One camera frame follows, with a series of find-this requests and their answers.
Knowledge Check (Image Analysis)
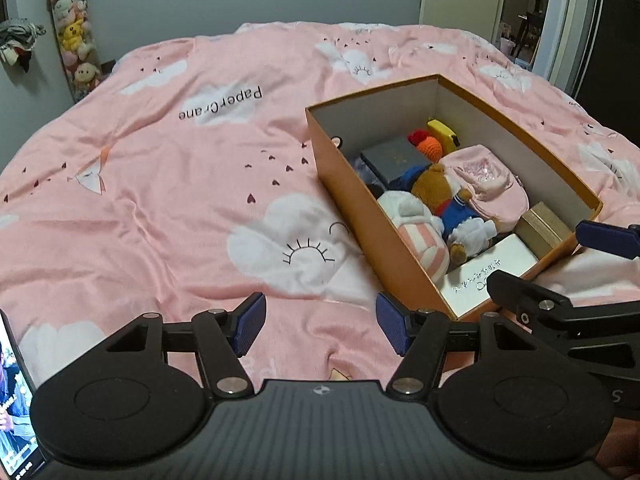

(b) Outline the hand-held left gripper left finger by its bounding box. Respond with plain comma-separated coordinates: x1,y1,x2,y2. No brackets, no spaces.
102,292,268,399

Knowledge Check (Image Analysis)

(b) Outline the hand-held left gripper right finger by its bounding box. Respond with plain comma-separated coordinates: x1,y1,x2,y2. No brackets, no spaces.
375,292,539,397

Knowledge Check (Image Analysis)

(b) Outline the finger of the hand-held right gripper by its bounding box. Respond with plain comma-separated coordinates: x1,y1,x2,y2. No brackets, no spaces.
574,219,640,261
487,269,640,346

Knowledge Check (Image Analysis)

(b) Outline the gold box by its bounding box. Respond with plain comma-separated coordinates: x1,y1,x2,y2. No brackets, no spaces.
514,201,576,261

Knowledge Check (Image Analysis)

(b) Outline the white printed box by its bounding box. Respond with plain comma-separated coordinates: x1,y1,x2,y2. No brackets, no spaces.
442,233,540,320

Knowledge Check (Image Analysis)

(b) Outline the orange cardboard box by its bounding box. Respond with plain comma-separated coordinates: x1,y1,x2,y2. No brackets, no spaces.
305,74,605,322

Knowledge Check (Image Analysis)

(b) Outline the white dog plush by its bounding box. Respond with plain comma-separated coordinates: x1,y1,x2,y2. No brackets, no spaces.
377,189,450,286

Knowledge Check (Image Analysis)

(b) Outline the pink pouch with carabiner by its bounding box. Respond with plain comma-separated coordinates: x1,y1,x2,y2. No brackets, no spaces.
439,143,530,234

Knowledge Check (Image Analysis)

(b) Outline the brown bear plush blue hat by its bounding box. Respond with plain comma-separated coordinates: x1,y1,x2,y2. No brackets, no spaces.
399,162,499,266

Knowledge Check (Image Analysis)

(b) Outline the dark box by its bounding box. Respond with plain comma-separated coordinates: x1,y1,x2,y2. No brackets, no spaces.
360,134,432,185

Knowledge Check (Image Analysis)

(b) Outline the orange crochet toy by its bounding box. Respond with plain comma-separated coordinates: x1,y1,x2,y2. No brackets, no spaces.
407,129,445,162

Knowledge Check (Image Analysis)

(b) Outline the yellow toy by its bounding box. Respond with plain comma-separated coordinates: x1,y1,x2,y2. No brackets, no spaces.
426,117,462,152

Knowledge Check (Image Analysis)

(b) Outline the pink printed blanket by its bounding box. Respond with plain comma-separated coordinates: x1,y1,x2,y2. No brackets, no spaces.
0,21,640,397

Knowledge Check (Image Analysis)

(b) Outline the dark chair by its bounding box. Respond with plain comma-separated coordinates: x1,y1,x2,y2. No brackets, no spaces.
514,0,546,54

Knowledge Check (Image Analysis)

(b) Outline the smartphone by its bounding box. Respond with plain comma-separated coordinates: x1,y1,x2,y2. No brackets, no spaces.
0,309,50,477

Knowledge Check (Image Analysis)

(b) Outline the column of plush toys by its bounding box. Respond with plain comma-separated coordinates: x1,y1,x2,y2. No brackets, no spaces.
41,0,104,104

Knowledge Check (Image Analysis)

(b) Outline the grey knit cloth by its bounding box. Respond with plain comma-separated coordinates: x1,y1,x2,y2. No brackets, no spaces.
0,17,47,75

